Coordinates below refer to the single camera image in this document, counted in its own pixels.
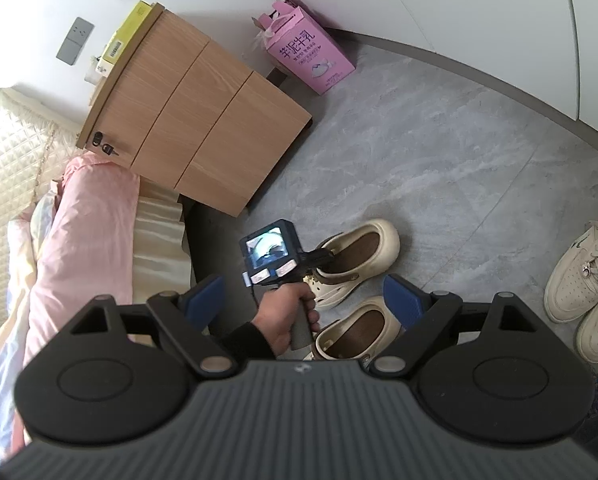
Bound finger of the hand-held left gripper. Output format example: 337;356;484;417
306;246;337;273

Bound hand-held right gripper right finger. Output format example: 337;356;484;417
366;274;530;378

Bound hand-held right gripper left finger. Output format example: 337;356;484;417
69;275;237;377

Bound cream clog with charms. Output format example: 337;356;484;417
304;295;405;362
306;218;401;311

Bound person's left forearm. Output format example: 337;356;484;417
221;321;277;361

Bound person's left hand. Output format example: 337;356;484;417
253;284;323;359

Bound cream ruffled bed skirt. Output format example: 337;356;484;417
129;195;197;306

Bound pink blanket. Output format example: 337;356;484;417
9;155;141;451

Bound wooden nightstand with drawers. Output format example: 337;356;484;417
76;2;313;218

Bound bunch of keys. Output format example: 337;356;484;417
92;131;117;157

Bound pastel patterned bedsheet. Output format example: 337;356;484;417
0;195;60;461

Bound pink carton box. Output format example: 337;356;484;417
251;0;356;96

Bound cream quilted headboard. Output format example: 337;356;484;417
0;87;82;281

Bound clear cup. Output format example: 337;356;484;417
83;55;110;86

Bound yellow flat box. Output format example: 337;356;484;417
98;1;155;66

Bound grey wall socket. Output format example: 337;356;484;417
56;16;94;67

